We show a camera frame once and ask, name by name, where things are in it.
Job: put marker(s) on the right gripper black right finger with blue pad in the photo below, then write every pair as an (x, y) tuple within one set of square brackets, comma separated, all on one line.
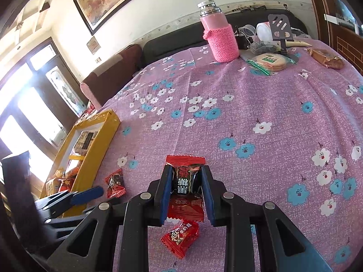
[(263, 227)]

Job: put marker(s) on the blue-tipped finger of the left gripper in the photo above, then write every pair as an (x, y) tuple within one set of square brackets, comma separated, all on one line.
[(86, 196)]

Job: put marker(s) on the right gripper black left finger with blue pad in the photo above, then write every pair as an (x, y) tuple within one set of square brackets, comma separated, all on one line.
[(116, 231)]

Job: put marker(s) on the red black candy bar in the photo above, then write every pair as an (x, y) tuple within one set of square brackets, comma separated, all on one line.
[(186, 207)]

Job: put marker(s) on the red black candy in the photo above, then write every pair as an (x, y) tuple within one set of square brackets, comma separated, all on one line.
[(115, 184), (186, 176)]

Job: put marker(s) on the red candy wrapper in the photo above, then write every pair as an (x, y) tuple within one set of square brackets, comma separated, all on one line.
[(181, 237)]

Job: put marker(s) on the orange cracker pack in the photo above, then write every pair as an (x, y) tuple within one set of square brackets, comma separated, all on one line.
[(72, 173)]

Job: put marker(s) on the dark red rose snack bag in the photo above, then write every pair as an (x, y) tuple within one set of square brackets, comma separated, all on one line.
[(66, 184)]

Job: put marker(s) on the yellow cheese biscuit bag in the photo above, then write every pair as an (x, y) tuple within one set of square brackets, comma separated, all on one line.
[(53, 186)]

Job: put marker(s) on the clear soda cracker pack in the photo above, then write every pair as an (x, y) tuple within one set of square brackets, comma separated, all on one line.
[(84, 142)]

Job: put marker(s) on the yellow cardboard tray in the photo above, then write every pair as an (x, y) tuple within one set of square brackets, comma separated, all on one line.
[(105, 124)]

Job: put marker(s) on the dark red armchair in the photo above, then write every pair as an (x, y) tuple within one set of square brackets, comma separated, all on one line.
[(107, 79)]

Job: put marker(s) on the purple floral tablecloth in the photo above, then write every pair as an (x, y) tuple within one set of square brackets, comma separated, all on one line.
[(293, 137)]

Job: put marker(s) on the black sofa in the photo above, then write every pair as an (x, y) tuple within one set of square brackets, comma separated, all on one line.
[(191, 35)]

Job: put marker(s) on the round crackers clear pack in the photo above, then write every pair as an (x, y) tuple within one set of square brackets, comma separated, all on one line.
[(268, 63)]

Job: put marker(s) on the brown snack bag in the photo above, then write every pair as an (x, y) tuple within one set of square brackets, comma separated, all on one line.
[(326, 58)]

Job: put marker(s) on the pink thermos knitted sleeve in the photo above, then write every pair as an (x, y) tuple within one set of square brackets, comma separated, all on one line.
[(218, 32)]

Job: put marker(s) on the clear plastic bag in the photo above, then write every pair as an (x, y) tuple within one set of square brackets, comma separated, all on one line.
[(247, 39)]

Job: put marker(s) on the beige horn-shaped object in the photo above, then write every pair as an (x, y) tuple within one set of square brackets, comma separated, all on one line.
[(297, 43)]

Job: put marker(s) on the white container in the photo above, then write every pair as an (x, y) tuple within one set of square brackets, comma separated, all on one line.
[(264, 31)]

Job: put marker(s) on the wooden cabinet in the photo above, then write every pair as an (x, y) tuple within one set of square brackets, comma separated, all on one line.
[(336, 26)]

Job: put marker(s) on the small wall plaque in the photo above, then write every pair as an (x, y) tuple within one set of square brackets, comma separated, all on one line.
[(93, 45)]

